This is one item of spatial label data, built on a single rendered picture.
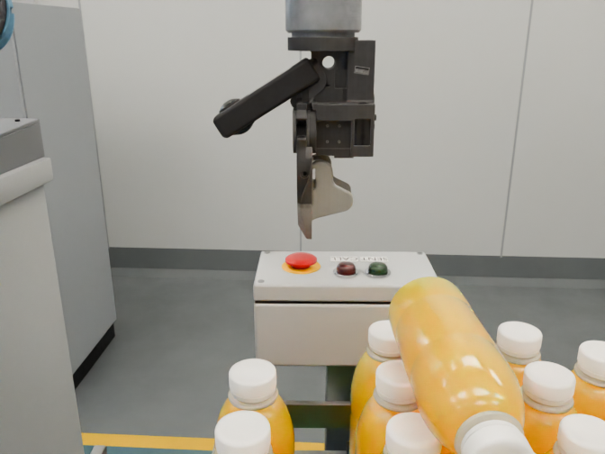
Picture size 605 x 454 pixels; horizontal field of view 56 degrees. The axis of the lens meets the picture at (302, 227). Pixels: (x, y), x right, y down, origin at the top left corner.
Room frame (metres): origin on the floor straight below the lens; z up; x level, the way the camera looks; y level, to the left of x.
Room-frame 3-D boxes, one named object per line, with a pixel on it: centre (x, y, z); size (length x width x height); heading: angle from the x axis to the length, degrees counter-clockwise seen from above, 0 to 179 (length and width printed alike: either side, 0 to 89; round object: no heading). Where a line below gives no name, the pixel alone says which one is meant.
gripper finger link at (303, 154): (0.57, 0.00, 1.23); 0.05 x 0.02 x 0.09; 179
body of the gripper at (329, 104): (0.59, -0.03, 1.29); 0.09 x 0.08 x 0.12; 89
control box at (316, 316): (0.59, -0.05, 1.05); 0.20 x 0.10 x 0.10; 89
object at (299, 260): (0.59, 0.00, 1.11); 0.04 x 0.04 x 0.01
